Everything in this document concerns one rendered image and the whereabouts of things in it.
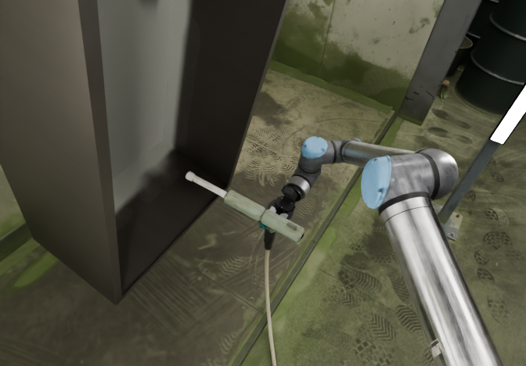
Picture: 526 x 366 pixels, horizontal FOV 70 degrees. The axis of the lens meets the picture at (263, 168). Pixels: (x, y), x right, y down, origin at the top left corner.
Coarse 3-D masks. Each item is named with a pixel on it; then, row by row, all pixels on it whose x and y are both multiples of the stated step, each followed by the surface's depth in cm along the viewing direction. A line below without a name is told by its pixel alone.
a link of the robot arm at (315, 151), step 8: (304, 144) 139; (312, 144) 139; (320, 144) 139; (328, 144) 141; (304, 152) 139; (312, 152) 137; (320, 152) 137; (328, 152) 140; (304, 160) 141; (312, 160) 139; (320, 160) 140; (328, 160) 141; (304, 168) 144; (312, 168) 143
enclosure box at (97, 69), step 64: (0, 0) 48; (64, 0) 41; (128, 0) 95; (192, 0) 107; (256, 0) 96; (0, 64) 58; (64, 64) 49; (128, 64) 110; (192, 64) 122; (256, 64) 108; (0, 128) 75; (64, 128) 60; (128, 128) 130; (192, 128) 142; (64, 192) 78; (128, 192) 138; (192, 192) 145; (64, 256) 110; (128, 256) 123
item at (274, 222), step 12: (192, 180) 139; (204, 180) 139; (216, 192) 136; (228, 192) 134; (228, 204) 134; (240, 204) 131; (252, 204) 131; (252, 216) 131; (264, 216) 128; (276, 216) 129; (276, 228) 127; (288, 228) 126; (300, 228) 126; (264, 240) 140; (300, 240) 126
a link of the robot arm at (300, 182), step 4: (296, 176) 146; (292, 180) 145; (296, 180) 144; (300, 180) 144; (304, 180) 144; (288, 184) 145; (292, 184) 143; (296, 184) 142; (300, 184) 143; (304, 184) 144; (308, 184) 145; (300, 188) 143; (304, 188) 143; (308, 188) 145; (304, 192) 143; (304, 196) 144
